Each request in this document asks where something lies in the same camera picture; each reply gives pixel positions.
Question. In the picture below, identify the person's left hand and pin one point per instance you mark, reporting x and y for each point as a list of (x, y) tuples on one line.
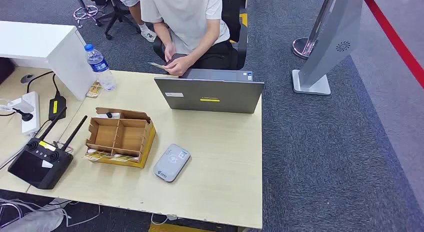
[(180, 66)]

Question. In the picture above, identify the person's right hand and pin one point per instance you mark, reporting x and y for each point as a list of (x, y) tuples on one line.
[(170, 52)]

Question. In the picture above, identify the dark phone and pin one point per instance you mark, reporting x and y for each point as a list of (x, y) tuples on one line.
[(175, 57)]

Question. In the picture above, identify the ID card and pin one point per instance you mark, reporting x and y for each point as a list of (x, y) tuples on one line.
[(155, 65)]

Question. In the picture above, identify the person's left forearm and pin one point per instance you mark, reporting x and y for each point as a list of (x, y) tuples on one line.
[(205, 38)]

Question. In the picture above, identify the person's right forearm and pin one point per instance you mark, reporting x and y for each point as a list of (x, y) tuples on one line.
[(163, 33)]

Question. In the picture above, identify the person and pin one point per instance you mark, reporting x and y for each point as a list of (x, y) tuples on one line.
[(185, 14), (139, 14)]

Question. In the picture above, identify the white card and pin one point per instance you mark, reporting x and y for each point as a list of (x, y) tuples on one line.
[(116, 115)]

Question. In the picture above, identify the grey card reader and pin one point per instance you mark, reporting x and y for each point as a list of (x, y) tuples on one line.
[(171, 163)]

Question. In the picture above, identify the gold patterned room key cards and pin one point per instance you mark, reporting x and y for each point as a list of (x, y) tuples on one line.
[(109, 156)]

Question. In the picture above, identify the grey laptop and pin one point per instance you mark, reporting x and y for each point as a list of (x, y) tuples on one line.
[(212, 94)]

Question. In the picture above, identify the clear plastic water bottle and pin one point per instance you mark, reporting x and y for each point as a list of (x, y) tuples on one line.
[(99, 66)]

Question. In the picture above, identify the gold patterned packet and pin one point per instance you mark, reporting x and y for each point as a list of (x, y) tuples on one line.
[(94, 90)]

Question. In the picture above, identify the small black item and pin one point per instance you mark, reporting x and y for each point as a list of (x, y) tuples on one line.
[(109, 115)]

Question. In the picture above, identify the cardboard organizer box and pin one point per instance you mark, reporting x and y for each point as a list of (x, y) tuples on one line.
[(122, 137)]

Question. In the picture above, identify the black power adapter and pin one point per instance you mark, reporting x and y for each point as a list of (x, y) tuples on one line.
[(57, 107)]

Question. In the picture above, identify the chrome stanchion pole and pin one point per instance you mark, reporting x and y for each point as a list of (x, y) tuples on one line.
[(306, 44)]

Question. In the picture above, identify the white cabinet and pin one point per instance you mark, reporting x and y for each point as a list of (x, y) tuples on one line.
[(39, 41)]

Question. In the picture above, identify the grey round desk grommet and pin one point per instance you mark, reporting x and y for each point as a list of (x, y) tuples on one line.
[(27, 78)]

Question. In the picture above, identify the white power strip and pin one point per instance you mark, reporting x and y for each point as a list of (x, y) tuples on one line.
[(31, 121)]

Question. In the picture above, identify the grey kiosk stand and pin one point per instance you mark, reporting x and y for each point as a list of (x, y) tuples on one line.
[(334, 41)]

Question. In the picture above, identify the black plug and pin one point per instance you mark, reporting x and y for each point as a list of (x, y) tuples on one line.
[(24, 116)]

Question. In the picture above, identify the white adapter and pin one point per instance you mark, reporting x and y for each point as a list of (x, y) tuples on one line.
[(20, 105)]

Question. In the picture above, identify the black controller with antennas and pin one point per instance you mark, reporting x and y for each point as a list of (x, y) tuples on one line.
[(36, 164)]

